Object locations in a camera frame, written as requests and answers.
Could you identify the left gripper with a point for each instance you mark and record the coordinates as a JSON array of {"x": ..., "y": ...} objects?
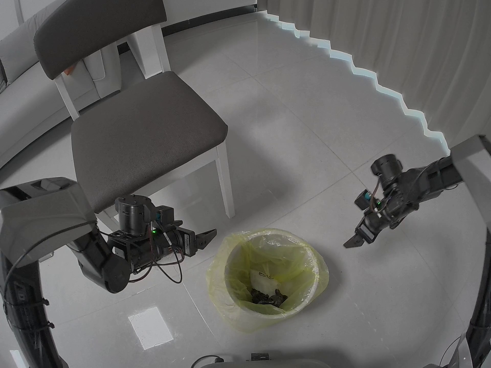
[{"x": 188, "y": 243}]

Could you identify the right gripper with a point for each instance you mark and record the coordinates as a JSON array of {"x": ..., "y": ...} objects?
[{"x": 370, "y": 230}]

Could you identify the yellow plastic bag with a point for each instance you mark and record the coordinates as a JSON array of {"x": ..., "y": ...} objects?
[{"x": 230, "y": 312}]

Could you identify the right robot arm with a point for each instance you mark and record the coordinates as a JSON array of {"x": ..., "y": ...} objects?
[{"x": 429, "y": 182}]

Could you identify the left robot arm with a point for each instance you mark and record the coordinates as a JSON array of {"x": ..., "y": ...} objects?
[{"x": 42, "y": 220}]

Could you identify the white trash bin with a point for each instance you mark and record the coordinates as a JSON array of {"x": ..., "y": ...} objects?
[{"x": 312, "y": 278}]

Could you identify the crumpled black plastic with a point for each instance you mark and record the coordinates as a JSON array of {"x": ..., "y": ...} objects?
[{"x": 268, "y": 297}]

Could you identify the dark grey padded white chair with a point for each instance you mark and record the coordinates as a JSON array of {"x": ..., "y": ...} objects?
[{"x": 145, "y": 136}]

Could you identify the white curtain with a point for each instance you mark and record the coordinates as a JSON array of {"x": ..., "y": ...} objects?
[{"x": 402, "y": 33}]

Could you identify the small orange object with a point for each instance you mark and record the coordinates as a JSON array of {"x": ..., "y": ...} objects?
[{"x": 71, "y": 70}]

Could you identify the light grey sofa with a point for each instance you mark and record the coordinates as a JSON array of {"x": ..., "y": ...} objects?
[{"x": 27, "y": 105}]

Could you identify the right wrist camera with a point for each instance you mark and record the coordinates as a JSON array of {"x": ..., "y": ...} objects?
[{"x": 362, "y": 201}]

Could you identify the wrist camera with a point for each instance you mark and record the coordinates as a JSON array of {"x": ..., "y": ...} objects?
[
  {"x": 362, "y": 201},
  {"x": 165, "y": 215}
]

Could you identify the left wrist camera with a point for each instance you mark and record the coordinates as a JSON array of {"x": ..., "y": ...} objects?
[{"x": 165, "y": 215}]

